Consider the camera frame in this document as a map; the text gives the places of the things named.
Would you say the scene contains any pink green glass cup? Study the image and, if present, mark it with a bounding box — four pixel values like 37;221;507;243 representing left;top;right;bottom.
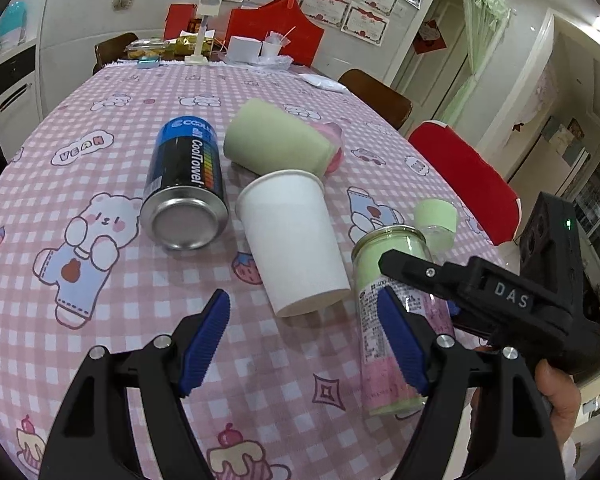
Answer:
350;224;454;416

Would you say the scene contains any white paper cup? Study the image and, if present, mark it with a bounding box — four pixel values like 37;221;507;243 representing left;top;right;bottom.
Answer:
236;169;351;318

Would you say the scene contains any small pink plastic cup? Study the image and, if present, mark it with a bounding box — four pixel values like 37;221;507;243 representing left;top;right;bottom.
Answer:
309;122;343;176

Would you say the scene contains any pale green foam cup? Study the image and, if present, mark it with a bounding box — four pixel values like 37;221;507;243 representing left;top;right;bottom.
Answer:
223;99;334;178

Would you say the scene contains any clear plastic drink cup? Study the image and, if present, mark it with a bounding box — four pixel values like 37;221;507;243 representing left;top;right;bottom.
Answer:
260;26;296;58

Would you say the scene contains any person's right hand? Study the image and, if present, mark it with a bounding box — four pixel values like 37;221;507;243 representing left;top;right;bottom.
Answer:
535;360;581;450

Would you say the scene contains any red covered chair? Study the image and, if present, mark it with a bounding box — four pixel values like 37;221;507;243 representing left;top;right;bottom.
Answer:
407;120;522;246

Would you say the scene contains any blue black metal can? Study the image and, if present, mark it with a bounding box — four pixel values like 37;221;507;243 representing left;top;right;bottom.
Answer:
140;116;228;252

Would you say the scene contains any pink checkered tablecloth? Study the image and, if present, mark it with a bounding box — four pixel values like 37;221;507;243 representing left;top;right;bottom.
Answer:
0;56;506;480

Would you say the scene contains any brown wooden chair right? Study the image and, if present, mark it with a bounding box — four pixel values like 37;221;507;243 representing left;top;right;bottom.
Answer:
338;68;413;130

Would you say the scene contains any brown wooden chair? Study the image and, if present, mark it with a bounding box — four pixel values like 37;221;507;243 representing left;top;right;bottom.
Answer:
93;32;138;74
338;68;413;130

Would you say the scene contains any white crumpled plastic bag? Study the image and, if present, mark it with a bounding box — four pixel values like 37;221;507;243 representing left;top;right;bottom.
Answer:
298;74;349;93

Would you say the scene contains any red diamond door decoration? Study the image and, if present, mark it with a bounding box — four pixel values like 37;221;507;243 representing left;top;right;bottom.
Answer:
413;20;446;55

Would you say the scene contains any green door curtain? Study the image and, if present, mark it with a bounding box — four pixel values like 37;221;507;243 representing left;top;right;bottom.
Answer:
441;0;510;125

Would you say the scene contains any teal small tin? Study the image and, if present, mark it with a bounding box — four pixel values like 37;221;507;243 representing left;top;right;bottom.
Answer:
136;58;160;70

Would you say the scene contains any white square box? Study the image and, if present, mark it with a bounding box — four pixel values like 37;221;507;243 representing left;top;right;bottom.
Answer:
226;36;262;63

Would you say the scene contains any snack box on table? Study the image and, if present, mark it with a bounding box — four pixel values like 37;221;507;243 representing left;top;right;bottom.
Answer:
124;38;174;60

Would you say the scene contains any brown wooden chair left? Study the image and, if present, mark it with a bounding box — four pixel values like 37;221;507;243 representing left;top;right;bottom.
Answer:
93;32;138;74

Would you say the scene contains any white sideboard cabinet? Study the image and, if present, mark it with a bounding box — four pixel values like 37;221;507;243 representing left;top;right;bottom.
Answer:
0;40;42;160

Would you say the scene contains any white desk lamp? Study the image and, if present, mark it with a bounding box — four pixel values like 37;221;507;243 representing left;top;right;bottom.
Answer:
184;0;222;65

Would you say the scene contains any light blue humidifier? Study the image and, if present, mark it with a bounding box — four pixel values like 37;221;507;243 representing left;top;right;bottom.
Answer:
0;0;27;53

